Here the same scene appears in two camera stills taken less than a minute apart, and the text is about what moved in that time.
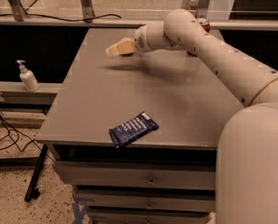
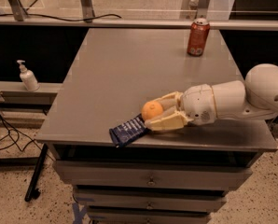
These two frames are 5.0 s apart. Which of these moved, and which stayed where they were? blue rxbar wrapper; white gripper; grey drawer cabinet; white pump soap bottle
Moved: white gripper
Stayed: blue rxbar wrapper; white pump soap bottle; grey drawer cabinet
